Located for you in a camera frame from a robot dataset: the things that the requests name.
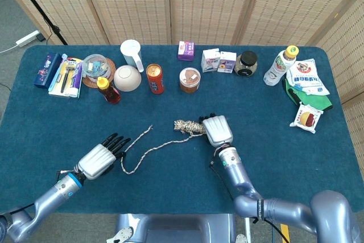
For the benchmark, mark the dark blue long box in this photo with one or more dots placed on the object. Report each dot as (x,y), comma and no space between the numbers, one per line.
(47,69)

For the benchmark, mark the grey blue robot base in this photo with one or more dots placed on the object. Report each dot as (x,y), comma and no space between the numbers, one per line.
(176,228)

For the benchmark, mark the white snack packet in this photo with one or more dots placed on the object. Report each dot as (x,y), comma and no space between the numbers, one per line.
(305,119)

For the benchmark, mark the white printed plastic bag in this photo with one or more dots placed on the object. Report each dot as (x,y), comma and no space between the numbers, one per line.
(307,79)

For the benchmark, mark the small purple carton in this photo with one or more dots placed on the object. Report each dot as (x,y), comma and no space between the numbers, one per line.
(186,51)

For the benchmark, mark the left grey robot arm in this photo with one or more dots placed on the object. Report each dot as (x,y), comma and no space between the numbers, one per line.
(48,194)

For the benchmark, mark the blue felt table cloth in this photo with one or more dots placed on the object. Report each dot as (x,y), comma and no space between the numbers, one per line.
(170,186)

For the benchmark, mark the drink bottle yellow cap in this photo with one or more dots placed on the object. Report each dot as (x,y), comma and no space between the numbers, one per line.
(277,68)

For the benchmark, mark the woven rattan coaster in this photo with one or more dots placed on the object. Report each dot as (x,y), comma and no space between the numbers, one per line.
(111,68)

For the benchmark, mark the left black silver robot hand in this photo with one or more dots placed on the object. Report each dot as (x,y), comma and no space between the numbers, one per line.
(95,162)

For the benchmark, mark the honey bottle yellow cap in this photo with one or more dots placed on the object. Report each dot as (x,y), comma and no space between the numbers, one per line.
(111,95)

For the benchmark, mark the white milk carton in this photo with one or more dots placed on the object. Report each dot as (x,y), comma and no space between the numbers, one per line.
(210,62)

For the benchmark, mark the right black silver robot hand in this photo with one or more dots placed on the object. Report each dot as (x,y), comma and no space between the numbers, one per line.
(217,130)

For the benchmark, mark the orange-lid plastic jar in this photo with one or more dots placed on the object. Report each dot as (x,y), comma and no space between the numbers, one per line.
(189,82)

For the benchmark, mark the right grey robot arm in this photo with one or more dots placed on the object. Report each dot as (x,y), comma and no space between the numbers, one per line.
(241,177)

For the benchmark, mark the purple white juice carton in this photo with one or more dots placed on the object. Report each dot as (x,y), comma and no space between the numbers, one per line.
(227,63)

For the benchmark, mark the beige upturned bowl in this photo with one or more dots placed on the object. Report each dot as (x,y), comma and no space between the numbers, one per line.
(127,78)

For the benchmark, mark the light blue toothbrush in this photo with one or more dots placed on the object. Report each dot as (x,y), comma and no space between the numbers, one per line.
(57,73)

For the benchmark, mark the white power strip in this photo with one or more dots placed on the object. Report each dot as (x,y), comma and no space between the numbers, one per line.
(27,38)

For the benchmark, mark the black power adapter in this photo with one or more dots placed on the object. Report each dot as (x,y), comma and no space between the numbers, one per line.
(41,37)

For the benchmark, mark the purple white toothpaste tube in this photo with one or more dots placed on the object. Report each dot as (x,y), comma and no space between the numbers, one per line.
(76,79)

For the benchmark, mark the black razor card pack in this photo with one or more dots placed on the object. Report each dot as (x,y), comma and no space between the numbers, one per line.
(68,69)

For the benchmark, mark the green cloth bag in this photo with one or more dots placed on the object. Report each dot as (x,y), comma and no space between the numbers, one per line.
(315,100)

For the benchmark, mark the glass jar black lid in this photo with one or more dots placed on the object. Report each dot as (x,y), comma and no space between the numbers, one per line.
(246,65)

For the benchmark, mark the orange soda can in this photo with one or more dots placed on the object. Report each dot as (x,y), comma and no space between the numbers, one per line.
(155,82)

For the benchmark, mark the white light blue mug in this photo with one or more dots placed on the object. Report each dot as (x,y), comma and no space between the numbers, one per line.
(130,52)

